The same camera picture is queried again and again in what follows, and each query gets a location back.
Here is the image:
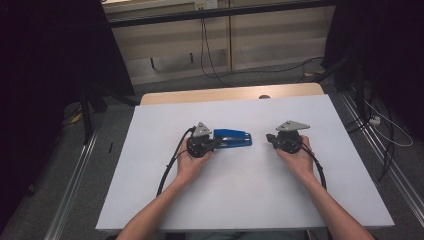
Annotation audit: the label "black socket cable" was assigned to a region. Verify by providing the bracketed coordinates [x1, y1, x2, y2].
[201, 7, 234, 88]
[199, 7, 221, 81]

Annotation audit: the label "dark vertical conduit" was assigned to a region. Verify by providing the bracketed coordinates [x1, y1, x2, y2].
[227, 0, 233, 72]

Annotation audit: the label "white floor cable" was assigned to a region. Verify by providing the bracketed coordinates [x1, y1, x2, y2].
[364, 99, 415, 148]

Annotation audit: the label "black horizontal bar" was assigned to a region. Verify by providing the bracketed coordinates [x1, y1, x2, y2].
[105, 0, 336, 30]

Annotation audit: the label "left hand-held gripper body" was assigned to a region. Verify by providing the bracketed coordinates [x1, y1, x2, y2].
[186, 122, 216, 159]

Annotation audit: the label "white table sheet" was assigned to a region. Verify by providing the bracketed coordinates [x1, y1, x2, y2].
[95, 94, 396, 233]

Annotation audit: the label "left hand-held gripper cable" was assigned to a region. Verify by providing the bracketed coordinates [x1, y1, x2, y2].
[156, 125, 197, 198]

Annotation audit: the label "white wall socket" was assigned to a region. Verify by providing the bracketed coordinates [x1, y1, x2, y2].
[194, 0, 220, 11]

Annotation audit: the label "black metal stand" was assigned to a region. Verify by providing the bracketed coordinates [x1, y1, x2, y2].
[79, 84, 109, 145]

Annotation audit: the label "person's right hand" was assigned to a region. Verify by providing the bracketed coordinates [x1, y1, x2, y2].
[275, 135, 318, 183]

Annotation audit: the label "blue stapler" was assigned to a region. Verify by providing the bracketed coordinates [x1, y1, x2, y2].
[213, 128, 253, 149]

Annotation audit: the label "person's grey trousers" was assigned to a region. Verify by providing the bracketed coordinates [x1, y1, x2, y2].
[184, 230, 307, 240]

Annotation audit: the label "black floor cable bundle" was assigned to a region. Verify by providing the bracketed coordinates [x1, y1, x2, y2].
[344, 96, 398, 184]

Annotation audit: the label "black curtain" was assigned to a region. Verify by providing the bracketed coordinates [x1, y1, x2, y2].
[0, 0, 136, 234]
[321, 0, 424, 143]

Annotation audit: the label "metal floor rail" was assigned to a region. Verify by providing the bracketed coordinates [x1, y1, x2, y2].
[339, 90, 424, 228]
[44, 129, 100, 240]

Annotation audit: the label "person's left hand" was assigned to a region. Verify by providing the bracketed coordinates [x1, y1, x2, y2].
[175, 145, 213, 185]

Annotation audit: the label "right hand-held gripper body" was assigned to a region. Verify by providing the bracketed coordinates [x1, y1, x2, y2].
[275, 120, 311, 155]

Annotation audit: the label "wooden table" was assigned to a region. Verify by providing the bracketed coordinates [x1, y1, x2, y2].
[139, 82, 326, 106]

